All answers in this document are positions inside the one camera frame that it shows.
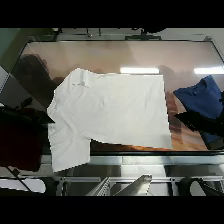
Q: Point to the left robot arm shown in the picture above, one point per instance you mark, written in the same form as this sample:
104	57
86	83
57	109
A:
23	115

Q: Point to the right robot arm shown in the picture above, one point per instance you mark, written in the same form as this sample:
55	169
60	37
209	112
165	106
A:
206	124

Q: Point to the white T-shirt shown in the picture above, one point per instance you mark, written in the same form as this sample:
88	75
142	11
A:
116	106

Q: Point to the blue T-shirt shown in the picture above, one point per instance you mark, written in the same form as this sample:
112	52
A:
203	98

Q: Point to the dark red garment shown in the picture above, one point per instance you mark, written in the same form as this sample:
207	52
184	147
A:
20	145

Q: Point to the silver frame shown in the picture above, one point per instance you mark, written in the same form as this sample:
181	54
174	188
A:
133	168

